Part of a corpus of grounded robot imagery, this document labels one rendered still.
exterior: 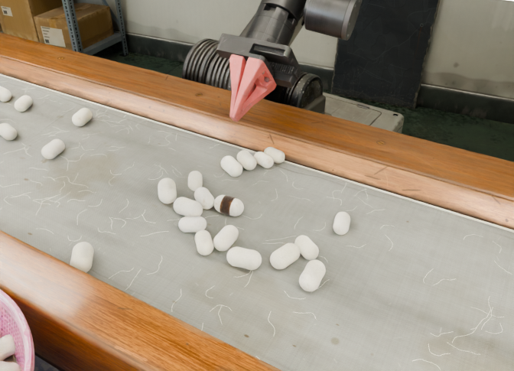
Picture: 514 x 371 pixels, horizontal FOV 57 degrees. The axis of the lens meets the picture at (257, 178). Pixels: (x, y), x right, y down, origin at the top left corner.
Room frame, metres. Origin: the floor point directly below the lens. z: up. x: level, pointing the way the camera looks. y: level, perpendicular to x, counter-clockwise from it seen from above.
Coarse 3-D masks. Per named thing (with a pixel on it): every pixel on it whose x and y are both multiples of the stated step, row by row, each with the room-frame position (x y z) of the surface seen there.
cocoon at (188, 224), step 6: (186, 216) 0.41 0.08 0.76; (192, 216) 0.41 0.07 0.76; (198, 216) 0.41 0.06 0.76; (180, 222) 0.40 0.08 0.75; (186, 222) 0.40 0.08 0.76; (192, 222) 0.40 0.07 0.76; (198, 222) 0.40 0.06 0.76; (204, 222) 0.40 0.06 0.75; (180, 228) 0.40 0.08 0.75; (186, 228) 0.39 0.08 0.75; (192, 228) 0.39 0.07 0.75; (198, 228) 0.40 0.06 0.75; (204, 228) 0.40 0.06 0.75
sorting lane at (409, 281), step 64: (64, 128) 0.63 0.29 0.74; (128, 128) 0.64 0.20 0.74; (0, 192) 0.47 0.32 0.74; (64, 192) 0.47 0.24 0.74; (128, 192) 0.47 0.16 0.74; (192, 192) 0.47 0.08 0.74; (256, 192) 0.48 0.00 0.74; (320, 192) 0.48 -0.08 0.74; (384, 192) 0.48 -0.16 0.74; (64, 256) 0.36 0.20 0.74; (128, 256) 0.36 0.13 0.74; (192, 256) 0.36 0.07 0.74; (320, 256) 0.36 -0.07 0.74; (384, 256) 0.37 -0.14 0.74; (448, 256) 0.37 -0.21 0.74; (512, 256) 0.37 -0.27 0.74; (192, 320) 0.28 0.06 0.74; (256, 320) 0.28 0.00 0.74; (320, 320) 0.28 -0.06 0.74; (384, 320) 0.28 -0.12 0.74; (448, 320) 0.28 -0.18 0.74; (512, 320) 0.29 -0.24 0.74
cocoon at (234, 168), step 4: (228, 156) 0.53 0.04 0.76; (224, 160) 0.52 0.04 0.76; (228, 160) 0.52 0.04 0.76; (232, 160) 0.52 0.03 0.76; (224, 164) 0.52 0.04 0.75; (228, 164) 0.51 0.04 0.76; (232, 164) 0.51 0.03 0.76; (236, 164) 0.51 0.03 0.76; (240, 164) 0.51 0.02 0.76; (224, 168) 0.52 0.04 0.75; (228, 168) 0.51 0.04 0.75; (232, 168) 0.50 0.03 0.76; (236, 168) 0.51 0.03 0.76; (240, 168) 0.51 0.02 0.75; (228, 172) 0.51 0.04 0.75; (232, 172) 0.50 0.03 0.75; (236, 172) 0.50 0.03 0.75; (240, 172) 0.51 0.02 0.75; (232, 176) 0.51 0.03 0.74; (236, 176) 0.50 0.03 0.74
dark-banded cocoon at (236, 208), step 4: (220, 196) 0.44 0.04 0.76; (216, 200) 0.44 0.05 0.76; (220, 200) 0.43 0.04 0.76; (236, 200) 0.43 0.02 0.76; (240, 200) 0.44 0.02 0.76; (216, 204) 0.43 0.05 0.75; (232, 204) 0.43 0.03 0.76; (236, 204) 0.43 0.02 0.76; (240, 204) 0.43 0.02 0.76; (216, 208) 0.43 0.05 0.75; (232, 208) 0.42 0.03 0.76; (236, 208) 0.42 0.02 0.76; (240, 208) 0.43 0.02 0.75; (232, 212) 0.42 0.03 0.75; (236, 212) 0.42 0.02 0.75; (240, 212) 0.43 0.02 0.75
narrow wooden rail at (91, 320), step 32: (0, 256) 0.33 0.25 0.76; (32, 256) 0.33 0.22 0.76; (0, 288) 0.29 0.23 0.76; (32, 288) 0.29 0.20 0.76; (64, 288) 0.29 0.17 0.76; (96, 288) 0.29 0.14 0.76; (32, 320) 0.28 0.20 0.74; (64, 320) 0.26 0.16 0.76; (96, 320) 0.26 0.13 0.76; (128, 320) 0.26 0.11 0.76; (160, 320) 0.26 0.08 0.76; (64, 352) 0.26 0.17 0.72; (96, 352) 0.24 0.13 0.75; (128, 352) 0.23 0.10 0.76; (160, 352) 0.23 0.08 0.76; (192, 352) 0.23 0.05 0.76; (224, 352) 0.23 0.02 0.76
